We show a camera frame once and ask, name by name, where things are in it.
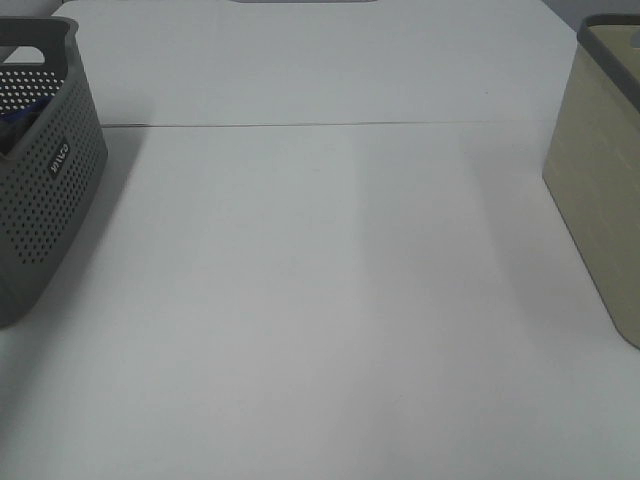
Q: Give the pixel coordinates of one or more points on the grey perforated plastic basket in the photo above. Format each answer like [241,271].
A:
[49,179]

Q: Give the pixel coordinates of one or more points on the beige basket with grey rim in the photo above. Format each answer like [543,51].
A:
[592,166]

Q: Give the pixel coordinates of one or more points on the blue cloth in basket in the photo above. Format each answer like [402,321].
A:
[15,124]

